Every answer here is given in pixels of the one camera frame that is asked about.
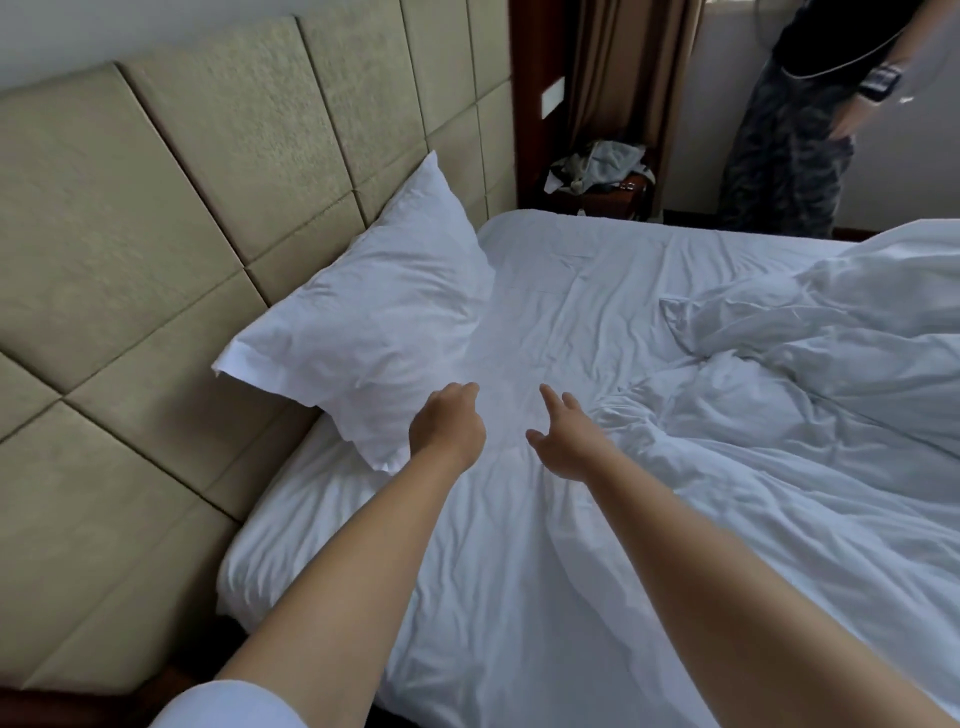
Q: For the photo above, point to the person's right hand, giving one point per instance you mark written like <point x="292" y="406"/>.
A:
<point x="578" y="447"/>

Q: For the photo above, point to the person's left hand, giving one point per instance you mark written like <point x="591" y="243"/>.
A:
<point x="450" y="428"/>

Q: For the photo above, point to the white pillow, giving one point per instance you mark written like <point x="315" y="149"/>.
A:
<point x="375" y="300"/>

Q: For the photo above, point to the white bed sheet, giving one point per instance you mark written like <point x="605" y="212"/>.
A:
<point x="570" y="285"/>

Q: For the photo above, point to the white duvet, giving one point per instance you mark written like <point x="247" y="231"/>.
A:
<point x="840" y="360"/>

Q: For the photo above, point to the person's right forearm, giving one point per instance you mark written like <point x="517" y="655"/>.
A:
<point x="750" y="600"/>

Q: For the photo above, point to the another person's forearm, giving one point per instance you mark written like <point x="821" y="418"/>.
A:
<point x="918" y="33"/>

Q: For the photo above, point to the person's left forearm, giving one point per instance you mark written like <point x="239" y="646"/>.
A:
<point x="345" y="600"/>

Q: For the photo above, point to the person's white shirt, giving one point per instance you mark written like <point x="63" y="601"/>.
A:
<point x="225" y="708"/>

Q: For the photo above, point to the beige padded headboard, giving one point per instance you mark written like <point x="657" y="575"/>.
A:
<point x="150" y="225"/>

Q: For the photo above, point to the brown curtain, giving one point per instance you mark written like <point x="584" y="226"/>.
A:
<point x="630" y="75"/>

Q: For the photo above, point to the black and white wristband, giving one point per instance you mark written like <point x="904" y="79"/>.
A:
<point x="882" y="80"/>

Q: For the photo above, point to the white wall switch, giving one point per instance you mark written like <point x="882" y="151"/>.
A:
<point x="552" y="96"/>

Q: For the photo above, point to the dark wooden wall panel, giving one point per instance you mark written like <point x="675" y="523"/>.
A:
<point x="533" y="60"/>

